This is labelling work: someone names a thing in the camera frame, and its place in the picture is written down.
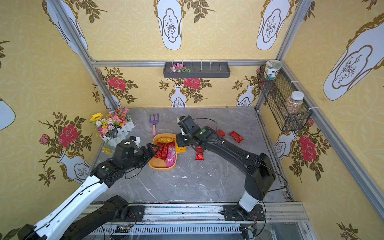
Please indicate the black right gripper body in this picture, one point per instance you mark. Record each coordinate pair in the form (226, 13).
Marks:
(183, 139)

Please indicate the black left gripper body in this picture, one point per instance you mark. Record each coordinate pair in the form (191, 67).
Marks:
(144, 154)

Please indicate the yellow tea bag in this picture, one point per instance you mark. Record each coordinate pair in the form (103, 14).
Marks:
(180, 150)
(165, 140)

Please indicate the red tea bag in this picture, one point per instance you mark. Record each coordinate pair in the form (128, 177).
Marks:
(221, 133)
(163, 151)
(237, 137)
(199, 154)

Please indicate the red tea bag top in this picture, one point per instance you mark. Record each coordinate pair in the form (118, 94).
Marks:
(237, 137)

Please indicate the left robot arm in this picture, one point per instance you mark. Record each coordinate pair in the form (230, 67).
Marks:
(62, 223)

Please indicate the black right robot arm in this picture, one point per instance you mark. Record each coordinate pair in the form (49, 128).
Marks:
(258, 169)

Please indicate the yellow plastic storage box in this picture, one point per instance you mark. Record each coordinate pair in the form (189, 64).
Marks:
(159, 164)

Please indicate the pink tea bag with barcode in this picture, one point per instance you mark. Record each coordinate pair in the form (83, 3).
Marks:
(171, 155)

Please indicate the flower box white fence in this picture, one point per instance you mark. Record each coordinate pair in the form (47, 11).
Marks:
(112, 127)

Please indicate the purple toy rake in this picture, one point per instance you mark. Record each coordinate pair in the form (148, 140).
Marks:
(154, 119)

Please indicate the clear jar white lid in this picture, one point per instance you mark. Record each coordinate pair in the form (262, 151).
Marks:
(293, 103)

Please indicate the jar with patterned label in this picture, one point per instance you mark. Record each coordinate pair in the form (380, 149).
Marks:
(272, 69)

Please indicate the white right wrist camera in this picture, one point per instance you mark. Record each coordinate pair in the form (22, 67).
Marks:
(181, 125)

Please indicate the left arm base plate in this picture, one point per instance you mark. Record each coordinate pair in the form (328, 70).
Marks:
(135, 213)

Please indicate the grey wall shelf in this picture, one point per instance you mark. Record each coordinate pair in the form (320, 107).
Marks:
(196, 69)

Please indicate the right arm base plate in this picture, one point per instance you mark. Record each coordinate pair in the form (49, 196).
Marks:
(237, 213)

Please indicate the black wire basket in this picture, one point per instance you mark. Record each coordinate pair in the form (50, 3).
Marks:
(274, 94)

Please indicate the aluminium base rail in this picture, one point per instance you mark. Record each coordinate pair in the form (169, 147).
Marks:
(283, 221)

